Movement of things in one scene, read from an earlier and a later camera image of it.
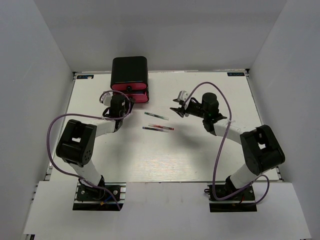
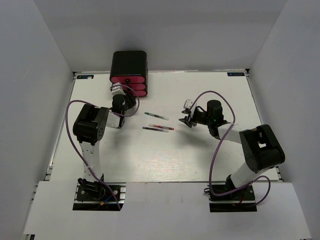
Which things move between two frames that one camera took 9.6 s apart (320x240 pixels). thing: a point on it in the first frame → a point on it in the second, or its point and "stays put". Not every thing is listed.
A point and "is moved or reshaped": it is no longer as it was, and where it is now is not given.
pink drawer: x=142 y=98 → x=134 y=86
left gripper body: x=127 y=103 stays put
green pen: x=156 y=116 stays put
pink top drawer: x=129 y=86 is moved or reshaped
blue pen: x=160 y=130 stays put
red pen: x=160 y=126 stays put
